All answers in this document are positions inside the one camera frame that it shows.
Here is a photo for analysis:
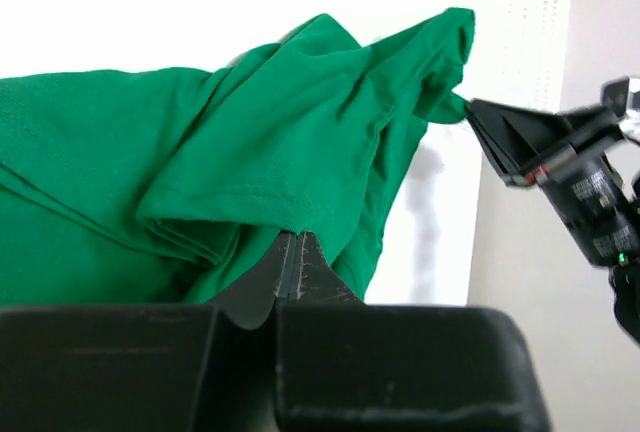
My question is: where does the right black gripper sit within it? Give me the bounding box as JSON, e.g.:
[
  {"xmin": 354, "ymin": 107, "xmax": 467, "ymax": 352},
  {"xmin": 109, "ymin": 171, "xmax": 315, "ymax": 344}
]
[{"xmin": 466, "ymin": 76, "xmax": 639, "ymax": 340}]

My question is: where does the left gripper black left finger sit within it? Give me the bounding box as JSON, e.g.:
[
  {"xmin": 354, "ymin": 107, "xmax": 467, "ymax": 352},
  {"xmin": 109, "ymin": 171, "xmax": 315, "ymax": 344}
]
[{"xmin": 1, "ymin": 233, "xmax": 298, "ymax": 431}]

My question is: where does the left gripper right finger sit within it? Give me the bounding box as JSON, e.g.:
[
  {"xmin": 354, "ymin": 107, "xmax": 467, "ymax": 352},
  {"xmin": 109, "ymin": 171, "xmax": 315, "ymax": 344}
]
[{"xmin": 274, "ymin": 233, "xmax": 552, "ymax": 431}]

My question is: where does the green t shirt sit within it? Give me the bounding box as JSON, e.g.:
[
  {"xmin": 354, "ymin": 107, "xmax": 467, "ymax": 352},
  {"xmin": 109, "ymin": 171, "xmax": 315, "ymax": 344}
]
[{"xmin": 1, "ymin": 8, "xmax": 475, "ymax": 305}]

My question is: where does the white plastic basket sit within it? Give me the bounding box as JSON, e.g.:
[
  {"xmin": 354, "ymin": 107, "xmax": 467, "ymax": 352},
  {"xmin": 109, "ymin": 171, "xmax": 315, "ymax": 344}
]
[{"xmin": 502, "ymin": 0, "xmax": 571, "ymax": 112}]

